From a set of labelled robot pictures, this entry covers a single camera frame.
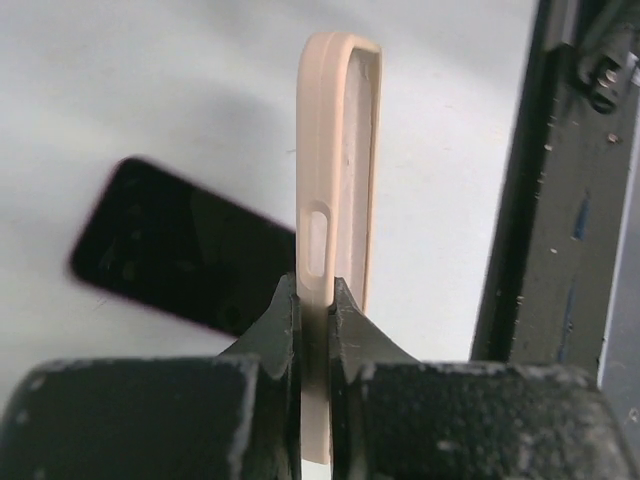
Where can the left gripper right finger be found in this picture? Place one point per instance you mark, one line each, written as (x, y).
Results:
(395, 417)

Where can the bare phone purple edge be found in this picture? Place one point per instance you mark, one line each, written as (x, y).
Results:
(158, 239)

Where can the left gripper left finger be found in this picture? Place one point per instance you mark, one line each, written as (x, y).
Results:
(235, 415)

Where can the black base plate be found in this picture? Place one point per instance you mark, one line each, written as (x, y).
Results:
(548, 284)

